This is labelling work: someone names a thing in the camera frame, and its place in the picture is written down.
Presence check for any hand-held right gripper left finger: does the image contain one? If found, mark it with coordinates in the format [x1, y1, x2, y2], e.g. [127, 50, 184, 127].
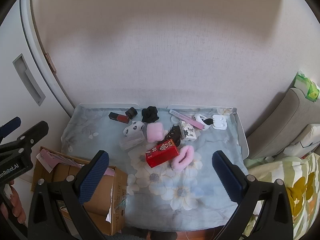
[27, 150, 118, 240]

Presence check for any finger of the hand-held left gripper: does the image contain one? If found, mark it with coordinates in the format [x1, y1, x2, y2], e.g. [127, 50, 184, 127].
[0, 121, 49, 161]
[0, 117, 22, 138]

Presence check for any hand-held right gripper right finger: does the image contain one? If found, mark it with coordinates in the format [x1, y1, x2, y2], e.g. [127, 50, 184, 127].
[212, 150, 293, 240]

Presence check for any cardboard box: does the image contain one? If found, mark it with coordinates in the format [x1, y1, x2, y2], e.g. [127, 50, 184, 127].
[30, 147, 128, 236]

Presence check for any pink fluffy hair clip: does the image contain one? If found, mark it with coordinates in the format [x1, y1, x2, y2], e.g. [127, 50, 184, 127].
[171, 145, 195, 172]

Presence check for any clear plastic case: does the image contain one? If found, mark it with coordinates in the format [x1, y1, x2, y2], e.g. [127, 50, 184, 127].
[119, 131, 145, 151]

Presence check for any white floral box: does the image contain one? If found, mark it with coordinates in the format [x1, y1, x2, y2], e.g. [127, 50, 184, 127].
[179, 121, 197, 141]

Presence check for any cow print pouch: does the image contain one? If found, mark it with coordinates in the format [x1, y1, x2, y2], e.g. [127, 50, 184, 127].
[123, 120, 145, 135]

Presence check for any red snack box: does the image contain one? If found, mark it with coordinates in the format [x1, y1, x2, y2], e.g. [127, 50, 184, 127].
[145, 138, 180, 168]

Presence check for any pink long package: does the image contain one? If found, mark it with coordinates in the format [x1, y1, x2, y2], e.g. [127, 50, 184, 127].
[169, 109, 205, 131]

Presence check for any white desktop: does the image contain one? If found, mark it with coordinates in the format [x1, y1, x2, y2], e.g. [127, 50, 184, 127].
[72, 102, 249, 160]

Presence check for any person's left hand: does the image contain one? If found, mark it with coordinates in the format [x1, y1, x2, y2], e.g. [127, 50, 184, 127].
[0, 181, 26, 225]

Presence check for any white cabinet door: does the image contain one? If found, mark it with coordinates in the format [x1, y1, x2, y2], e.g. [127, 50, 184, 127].
[0, 0, 75, 180]

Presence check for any pink paper packet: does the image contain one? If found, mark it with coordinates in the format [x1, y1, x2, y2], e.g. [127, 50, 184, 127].
[37, 148, 86, 173]

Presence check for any red and black lipstick box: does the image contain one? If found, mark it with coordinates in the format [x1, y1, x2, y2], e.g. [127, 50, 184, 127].
[108, 112, 131, 124]

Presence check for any light blue floral cloth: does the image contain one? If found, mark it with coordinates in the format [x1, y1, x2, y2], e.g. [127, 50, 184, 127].
[61, 104, 245, 232]

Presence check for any brown door hinge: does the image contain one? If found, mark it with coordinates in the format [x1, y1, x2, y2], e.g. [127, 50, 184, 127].
[46, 52, 56, 73]

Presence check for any yellow green floral blanket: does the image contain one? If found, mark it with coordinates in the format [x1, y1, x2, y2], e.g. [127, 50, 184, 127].
[243, 152, 320, 240]

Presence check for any grey cushion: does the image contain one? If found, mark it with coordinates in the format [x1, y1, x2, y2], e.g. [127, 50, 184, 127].
[246, 87, 318, 159]

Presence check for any small black sock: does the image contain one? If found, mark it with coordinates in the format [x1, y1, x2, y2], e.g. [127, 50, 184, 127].
[125, 107, 138, 120]

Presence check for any black flower scrunchie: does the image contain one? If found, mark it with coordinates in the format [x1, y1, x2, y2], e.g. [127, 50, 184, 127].
[141, 106, 159, 124]

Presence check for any white pillow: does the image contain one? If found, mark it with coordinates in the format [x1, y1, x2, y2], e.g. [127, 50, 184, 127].
[283, 123, 320, 158]

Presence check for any green tissue pack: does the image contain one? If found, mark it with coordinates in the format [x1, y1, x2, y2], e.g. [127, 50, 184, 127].
[292, 71, 320, 103]

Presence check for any grey recessed door handle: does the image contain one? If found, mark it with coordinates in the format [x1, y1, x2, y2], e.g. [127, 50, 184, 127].
[12, 53, 46, 105]

